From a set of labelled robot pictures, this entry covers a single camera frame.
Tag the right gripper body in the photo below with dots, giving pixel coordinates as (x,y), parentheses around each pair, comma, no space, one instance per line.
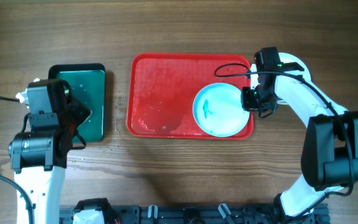
(257,99)

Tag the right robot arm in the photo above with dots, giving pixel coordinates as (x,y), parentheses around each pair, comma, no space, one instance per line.
(329,159)

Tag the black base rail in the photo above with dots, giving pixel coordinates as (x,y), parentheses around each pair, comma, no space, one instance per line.
(246,214)

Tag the mint plate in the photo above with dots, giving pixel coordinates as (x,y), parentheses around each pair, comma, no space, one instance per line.
(217,110)

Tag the red plastic tray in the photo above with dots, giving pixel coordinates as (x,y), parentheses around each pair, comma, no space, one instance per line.
(163,87)

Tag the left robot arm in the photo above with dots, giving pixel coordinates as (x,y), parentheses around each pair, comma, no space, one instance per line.
(39,156)

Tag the black water basin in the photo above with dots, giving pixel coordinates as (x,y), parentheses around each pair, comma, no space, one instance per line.
(88,85)

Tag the white plate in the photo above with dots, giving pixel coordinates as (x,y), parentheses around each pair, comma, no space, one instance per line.
(286,58)

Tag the green sponge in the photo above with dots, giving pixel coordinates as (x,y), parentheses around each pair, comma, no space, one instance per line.
(87,116)

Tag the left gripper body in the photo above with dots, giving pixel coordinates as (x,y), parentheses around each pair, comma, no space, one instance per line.
(74,113)

